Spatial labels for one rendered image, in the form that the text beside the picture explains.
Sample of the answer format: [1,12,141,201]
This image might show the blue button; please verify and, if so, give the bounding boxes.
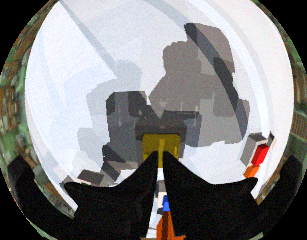
[158,180,169,212]

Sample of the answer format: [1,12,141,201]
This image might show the green button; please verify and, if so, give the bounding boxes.
[76,171,109,187]

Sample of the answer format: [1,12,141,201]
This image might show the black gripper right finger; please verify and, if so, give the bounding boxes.
[162,151,258,237]

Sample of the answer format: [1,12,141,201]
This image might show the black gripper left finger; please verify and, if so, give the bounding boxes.
[64,151,158,239]

